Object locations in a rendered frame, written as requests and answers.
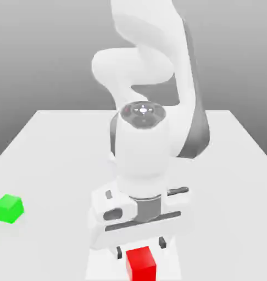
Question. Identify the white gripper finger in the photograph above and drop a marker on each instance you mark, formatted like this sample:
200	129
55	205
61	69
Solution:
162	242
119	252

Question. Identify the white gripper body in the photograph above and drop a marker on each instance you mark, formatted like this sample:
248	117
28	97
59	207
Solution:
138	232

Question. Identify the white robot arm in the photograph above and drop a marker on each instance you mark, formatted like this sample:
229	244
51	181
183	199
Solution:
142	153

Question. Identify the small red cube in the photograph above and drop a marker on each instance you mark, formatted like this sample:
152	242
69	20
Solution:
140	265

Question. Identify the small green cube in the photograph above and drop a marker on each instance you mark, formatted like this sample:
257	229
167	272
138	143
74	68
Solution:
8	208

